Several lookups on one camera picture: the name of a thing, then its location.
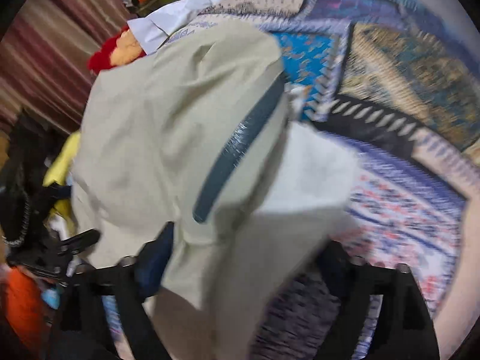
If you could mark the orange sleeve forearm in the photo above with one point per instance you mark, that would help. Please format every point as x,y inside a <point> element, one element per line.
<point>23,307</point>

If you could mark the striped brown curtain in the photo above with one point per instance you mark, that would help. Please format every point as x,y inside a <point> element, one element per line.
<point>44,55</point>

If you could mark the blue patchwork bedspread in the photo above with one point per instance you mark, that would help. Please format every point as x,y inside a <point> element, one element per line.
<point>386,79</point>

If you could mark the white pillowcase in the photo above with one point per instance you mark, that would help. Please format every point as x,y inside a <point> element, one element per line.
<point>172,22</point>

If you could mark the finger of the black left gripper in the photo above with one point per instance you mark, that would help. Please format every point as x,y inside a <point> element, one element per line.
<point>78,243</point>

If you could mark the white zip jacket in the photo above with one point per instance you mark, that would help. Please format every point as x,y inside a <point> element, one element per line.
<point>199,133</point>

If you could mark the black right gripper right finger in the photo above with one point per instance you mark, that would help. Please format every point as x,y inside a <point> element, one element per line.
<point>404,328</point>

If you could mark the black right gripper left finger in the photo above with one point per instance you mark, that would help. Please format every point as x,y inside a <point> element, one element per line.
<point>101,307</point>

